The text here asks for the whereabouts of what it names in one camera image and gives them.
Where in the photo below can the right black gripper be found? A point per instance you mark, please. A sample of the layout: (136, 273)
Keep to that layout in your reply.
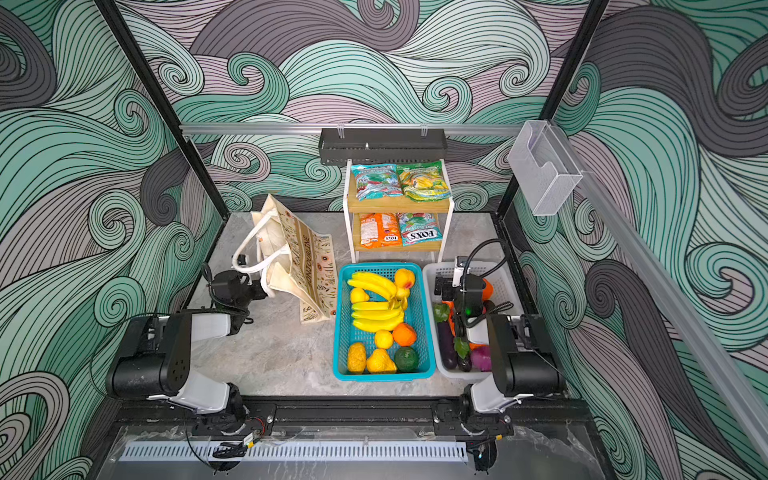
(459, 337)

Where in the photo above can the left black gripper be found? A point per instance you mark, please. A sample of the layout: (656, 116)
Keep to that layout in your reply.
(255, 289)

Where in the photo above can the floral canvas tote bag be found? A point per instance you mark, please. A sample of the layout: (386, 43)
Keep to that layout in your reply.
(284, 255)

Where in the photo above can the orange fruit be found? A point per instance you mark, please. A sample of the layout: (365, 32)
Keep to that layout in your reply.
(404, 335)

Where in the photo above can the small yellow lemon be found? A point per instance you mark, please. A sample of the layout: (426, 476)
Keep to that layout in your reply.
(358, 295)

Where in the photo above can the yellow banana bunch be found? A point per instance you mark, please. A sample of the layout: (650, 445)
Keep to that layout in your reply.
(374, 316)
(374, 283)

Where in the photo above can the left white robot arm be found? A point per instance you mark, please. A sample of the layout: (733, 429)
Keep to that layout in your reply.
(153, 358)

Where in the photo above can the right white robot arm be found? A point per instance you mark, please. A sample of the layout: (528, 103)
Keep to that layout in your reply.
(483, 337)

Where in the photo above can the green Fox's candy bag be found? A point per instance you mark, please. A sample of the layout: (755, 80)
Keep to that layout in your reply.
(418, 228)

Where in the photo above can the orange candy bag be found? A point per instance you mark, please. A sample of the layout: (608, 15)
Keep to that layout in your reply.
(379, 230)

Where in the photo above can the green-yellow candy bag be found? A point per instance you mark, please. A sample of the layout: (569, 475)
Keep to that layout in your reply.
(423, 182)

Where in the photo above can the blue-red candy bag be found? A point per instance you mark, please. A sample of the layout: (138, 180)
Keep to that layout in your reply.
(376, 181)

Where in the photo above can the orange tomato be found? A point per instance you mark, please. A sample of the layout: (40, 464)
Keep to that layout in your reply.
(487, 291)

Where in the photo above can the white plastic basket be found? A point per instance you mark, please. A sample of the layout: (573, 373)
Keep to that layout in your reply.
(503, 289)

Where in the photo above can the purple red onion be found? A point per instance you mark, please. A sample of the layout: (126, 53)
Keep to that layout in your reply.
(481, 358)

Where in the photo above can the purple eggplant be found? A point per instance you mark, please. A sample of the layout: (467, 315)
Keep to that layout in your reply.
(447, 350)

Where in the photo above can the yellow-red mango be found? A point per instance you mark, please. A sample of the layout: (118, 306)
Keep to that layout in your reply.
(404, 278)

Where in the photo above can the green avocado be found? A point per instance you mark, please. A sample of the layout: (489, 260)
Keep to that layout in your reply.
(406, 360)

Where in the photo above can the yellow pear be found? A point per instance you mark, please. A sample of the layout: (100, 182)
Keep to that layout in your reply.
(379, 362)

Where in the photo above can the teal plastic basket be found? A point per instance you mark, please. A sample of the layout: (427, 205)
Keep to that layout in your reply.
(412, 301)

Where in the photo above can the yellow corn cob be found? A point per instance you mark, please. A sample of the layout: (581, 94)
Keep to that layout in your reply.
(356, 358)

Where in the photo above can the white wooden two-tier shelf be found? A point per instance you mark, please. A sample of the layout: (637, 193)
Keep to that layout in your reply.
(353, 208)

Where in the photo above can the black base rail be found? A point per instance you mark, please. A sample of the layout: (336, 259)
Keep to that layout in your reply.
(452, 416)

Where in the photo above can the clear acrylic wall holder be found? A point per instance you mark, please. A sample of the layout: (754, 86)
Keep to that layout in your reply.
(544, 163)

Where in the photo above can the white slotted cable duct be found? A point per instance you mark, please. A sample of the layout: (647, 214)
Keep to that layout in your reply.
(305, 451)

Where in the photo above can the black metal wall tray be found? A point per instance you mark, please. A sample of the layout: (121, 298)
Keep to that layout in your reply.
(369, 146)

